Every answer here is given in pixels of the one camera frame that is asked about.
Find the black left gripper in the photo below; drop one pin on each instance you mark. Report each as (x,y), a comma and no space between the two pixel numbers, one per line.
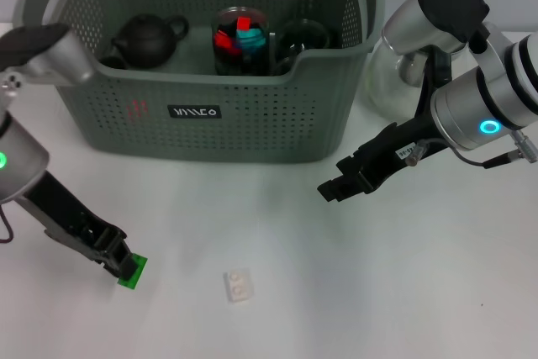
(63,212)

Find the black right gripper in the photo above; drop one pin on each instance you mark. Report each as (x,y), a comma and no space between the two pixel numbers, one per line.
(399,144)

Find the green rectangular block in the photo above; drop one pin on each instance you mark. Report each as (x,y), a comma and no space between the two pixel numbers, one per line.
(138,275)

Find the white two-stud block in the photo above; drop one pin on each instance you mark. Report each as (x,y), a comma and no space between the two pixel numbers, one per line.
(238,287)

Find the teal square block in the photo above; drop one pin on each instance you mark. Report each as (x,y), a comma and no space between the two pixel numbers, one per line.
(252,38)

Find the small red peaked block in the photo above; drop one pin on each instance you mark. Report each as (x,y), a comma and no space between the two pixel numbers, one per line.
(223,39)

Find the small red square block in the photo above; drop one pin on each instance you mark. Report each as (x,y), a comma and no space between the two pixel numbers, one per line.
(243,24)

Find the grey perforated plastic storage bin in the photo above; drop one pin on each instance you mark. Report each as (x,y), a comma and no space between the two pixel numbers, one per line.
(252,123)

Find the dark clay teapot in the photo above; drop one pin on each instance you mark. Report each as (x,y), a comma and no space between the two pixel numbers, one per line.
(145,41)

